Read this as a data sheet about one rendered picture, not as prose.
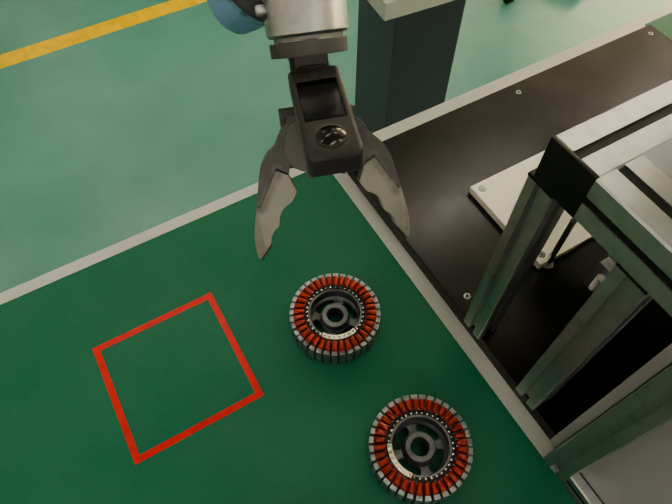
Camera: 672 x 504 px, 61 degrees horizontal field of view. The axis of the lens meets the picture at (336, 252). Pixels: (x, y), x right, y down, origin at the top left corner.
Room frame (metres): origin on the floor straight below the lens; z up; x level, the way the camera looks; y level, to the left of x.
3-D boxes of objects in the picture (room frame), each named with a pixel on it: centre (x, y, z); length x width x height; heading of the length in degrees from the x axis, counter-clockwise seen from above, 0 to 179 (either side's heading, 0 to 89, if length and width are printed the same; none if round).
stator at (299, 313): (0.31, 0.00, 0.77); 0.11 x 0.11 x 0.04
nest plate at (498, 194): (0.48, -0.29, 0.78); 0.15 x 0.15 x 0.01; 30
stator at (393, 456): (0.15, -0.09, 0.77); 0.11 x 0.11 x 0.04
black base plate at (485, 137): (0.53, -0.40, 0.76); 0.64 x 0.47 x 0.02; 120
